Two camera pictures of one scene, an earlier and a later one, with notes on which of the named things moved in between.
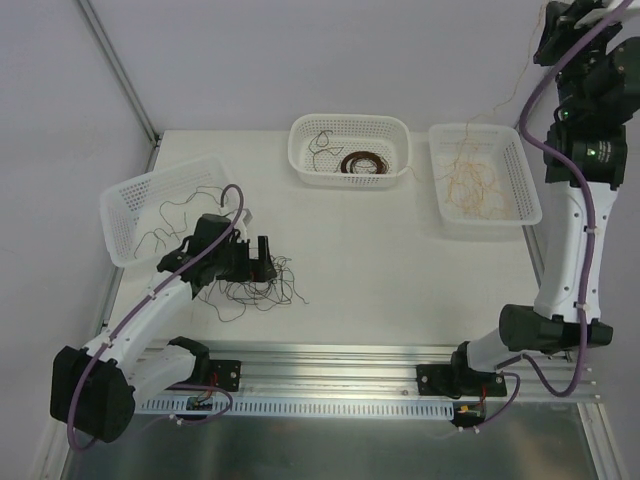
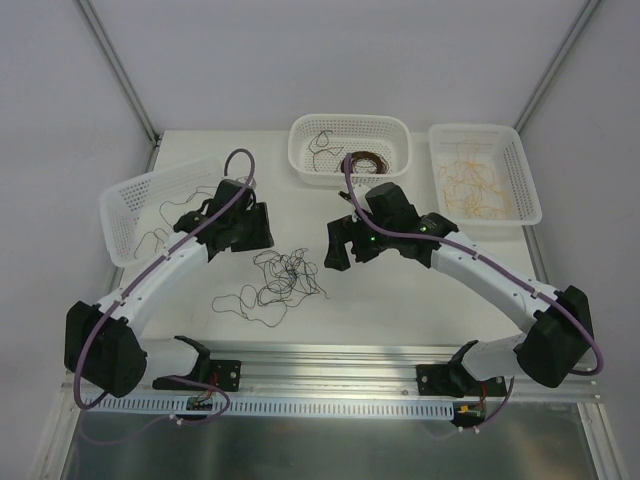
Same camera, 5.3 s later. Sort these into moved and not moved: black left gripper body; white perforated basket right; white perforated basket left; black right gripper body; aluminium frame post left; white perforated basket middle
Moved: black left gripper body; black right gripper body
Not moved: white perforated basket left; white perforated basket middle; aluminium frame post left; white perforated basket right
